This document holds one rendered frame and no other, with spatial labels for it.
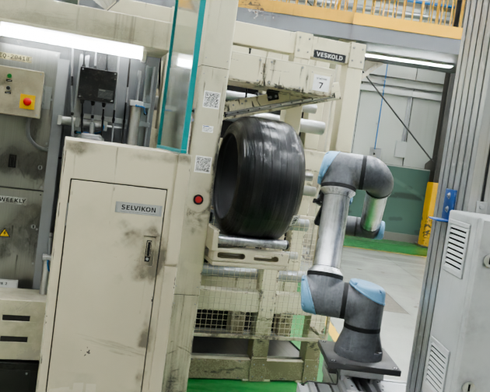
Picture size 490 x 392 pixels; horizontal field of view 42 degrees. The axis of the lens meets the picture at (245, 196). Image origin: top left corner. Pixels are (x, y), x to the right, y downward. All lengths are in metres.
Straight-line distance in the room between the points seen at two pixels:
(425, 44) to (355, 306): 6.86
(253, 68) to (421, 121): 9.51
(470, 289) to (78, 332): 1.23
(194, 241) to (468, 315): 1.63
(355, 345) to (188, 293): 1.12
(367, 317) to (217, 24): 1.50
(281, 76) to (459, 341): 2.00
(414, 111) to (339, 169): 10.47
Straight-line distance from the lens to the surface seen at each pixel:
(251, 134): 2.78
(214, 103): 2.85
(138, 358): 2.18
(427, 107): 12.59
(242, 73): 3.16
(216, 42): 2.88
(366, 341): 2.02
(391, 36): 8.54
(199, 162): 2.84
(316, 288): 1.99
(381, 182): 2.09
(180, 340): 2.98
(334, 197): 2.06
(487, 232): 1.48
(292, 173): 2.76
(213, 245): 2.78
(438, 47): 8.69
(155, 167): 2.06
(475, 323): 1.52
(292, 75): 3.24
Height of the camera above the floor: 1.31
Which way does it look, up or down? 4 degrees down
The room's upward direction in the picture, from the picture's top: 8 degrees clockwise
